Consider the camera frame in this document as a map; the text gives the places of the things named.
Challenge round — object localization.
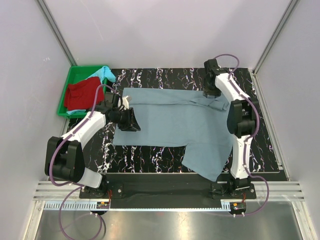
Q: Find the left connector box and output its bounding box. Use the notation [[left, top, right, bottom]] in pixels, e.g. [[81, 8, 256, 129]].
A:
[[96, 201, 110, 210]]

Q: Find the red t shirt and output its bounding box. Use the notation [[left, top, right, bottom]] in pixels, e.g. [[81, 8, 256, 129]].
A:
[[63, 76, 101, 111]]

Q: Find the right aluminium corner post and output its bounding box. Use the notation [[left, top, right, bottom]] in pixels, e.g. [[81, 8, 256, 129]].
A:
[[252, 0, 300, 75]]

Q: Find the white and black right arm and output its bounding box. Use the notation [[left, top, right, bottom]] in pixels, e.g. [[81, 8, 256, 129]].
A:
[[203, 58, 260, 199]]

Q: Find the left aluminium corner post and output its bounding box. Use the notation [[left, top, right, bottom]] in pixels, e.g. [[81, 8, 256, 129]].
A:
[[35, 0, 78, 66]]

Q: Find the white slotted cable duct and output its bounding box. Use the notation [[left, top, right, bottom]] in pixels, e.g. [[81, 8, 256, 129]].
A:
[[44, 200, 231, 212]]

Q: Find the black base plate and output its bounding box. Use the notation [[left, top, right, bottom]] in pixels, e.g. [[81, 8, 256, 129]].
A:
[[79, 173, 257, 207]]

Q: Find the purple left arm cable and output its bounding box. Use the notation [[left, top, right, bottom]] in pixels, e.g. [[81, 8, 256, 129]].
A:
[[48, 84, 120, 237]]

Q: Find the right connector box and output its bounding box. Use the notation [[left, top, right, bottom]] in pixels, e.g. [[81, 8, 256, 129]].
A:
[[231, 202, 247, 212]]

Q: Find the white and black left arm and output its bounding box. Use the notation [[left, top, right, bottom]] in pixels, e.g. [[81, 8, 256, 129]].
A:
[[44, 92, 141, 198]]

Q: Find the connector box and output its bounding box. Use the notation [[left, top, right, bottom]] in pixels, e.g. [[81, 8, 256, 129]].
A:
[[231, 202, 247, 212], [96, 201, 110, 210]]

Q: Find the aluminium front rail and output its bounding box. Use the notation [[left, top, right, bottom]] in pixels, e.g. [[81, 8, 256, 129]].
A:
[[33, 181, 318, 240]]

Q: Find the light blue t shirt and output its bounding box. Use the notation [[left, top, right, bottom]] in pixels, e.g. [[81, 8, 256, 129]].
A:
[[65, 65, 117, 116]]

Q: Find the aluminium corner post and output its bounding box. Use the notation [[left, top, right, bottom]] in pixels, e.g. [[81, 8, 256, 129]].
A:
[[35, 0, 78, 66], [252, 0, 300, 75]]

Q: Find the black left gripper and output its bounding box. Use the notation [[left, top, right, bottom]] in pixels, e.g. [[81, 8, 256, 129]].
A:
[[110, 107, 141, 132]]

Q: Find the green plastic tray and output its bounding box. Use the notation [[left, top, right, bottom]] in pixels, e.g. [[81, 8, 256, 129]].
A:
[[57, 65, 110, 119]]

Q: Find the grey-blue polo shirt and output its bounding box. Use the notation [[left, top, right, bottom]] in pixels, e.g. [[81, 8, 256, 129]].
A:
[[113, 87, 233, 182]]

